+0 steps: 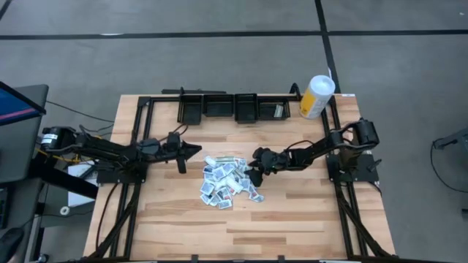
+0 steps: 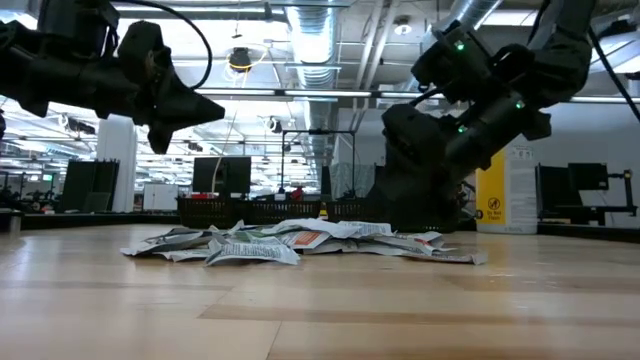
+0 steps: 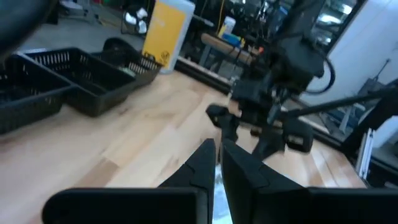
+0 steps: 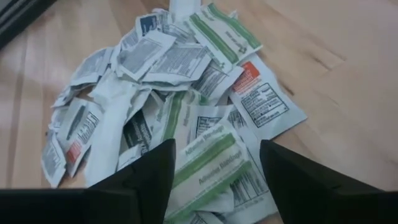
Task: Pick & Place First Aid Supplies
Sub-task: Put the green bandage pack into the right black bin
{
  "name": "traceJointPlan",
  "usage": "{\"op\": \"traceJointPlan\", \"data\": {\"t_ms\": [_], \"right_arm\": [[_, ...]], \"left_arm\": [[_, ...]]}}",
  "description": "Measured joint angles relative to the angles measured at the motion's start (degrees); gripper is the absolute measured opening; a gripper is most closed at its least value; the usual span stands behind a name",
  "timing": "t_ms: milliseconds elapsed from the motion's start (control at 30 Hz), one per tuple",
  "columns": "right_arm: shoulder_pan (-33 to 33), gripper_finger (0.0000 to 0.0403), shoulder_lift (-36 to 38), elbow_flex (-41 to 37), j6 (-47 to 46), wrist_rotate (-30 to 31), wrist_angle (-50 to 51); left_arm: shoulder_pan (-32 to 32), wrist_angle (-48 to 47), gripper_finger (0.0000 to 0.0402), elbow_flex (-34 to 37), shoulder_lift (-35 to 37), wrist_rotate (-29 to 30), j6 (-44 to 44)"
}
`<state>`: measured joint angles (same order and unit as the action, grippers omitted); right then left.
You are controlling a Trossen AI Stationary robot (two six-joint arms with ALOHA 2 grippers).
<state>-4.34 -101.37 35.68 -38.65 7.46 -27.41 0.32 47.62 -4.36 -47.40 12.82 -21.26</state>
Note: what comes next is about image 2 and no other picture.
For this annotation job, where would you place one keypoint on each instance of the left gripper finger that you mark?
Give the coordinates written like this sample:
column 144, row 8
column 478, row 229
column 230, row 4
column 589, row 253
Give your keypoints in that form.
column 200, row 116
column 192, row 100

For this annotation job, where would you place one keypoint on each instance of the white printed first aid packet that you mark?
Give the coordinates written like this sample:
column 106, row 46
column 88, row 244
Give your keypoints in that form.
column 300, row 227
column 250, row 252
column 160, row 242
column 345, row 246
column 450, row 257
column 367, row 229
column 185, row 256

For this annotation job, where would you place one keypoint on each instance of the black monitor on arm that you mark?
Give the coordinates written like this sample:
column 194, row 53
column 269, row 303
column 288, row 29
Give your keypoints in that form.
column 587, row 176

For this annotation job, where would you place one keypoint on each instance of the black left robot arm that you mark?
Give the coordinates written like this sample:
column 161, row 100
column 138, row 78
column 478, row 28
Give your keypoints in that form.
column 60, row 75

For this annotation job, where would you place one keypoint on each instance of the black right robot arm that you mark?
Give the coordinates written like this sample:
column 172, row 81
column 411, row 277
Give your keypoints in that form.
column 565, row 50

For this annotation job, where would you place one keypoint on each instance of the black mesh basket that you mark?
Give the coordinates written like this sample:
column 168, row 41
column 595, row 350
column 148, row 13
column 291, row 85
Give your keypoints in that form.
column 350, row 212
column 285, row 212
column 212, row 215
column 430, row 222

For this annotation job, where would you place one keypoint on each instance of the black ceiling spotlight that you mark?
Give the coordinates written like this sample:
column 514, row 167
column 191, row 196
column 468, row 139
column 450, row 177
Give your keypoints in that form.
column 240, row 59

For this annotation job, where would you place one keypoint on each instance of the black computer monitor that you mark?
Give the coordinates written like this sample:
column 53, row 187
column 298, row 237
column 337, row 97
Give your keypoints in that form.
column 222, row 175

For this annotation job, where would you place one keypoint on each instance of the white room pillar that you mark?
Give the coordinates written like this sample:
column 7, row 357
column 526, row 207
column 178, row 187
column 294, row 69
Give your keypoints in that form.
column 117, row 165

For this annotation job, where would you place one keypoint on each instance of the white board panel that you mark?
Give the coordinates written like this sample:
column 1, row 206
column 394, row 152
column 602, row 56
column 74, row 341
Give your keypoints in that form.
column 160, row 196

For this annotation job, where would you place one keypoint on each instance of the black tall cabinet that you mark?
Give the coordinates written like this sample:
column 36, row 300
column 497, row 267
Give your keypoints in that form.
column 90, row 185

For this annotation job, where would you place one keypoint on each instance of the white yellow wipes canister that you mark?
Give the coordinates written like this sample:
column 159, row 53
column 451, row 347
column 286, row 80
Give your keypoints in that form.
column 520, row 200

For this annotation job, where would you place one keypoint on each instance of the small red object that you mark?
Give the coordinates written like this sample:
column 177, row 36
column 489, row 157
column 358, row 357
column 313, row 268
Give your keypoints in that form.
column 298, row 193

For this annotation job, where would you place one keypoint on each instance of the ceiling light strip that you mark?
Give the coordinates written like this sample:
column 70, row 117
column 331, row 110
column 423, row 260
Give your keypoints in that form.
column 325, row 93
column 600, row 99

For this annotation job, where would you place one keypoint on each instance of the black workstation rig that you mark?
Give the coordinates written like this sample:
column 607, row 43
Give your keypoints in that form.
column 550, row 187

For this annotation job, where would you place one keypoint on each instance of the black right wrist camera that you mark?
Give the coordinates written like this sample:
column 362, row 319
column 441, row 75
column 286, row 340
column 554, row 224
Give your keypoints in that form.
column 410, row 125

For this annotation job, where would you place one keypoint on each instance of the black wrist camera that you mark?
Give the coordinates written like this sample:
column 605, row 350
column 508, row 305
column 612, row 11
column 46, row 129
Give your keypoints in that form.
column 410, row 125
column 142, row 50

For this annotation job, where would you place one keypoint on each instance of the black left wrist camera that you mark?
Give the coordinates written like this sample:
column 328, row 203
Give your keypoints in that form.
column 142, row 50

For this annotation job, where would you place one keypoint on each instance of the silver ribbed ventilation duct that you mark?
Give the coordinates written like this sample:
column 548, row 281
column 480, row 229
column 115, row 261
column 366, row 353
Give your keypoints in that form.
column 312, row 40

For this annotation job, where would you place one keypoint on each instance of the grey metal post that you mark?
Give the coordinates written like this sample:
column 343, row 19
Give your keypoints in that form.
column 10, row 221

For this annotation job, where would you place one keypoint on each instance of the silver smooth ventilation duct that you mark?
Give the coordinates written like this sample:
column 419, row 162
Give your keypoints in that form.
column 467, row 10

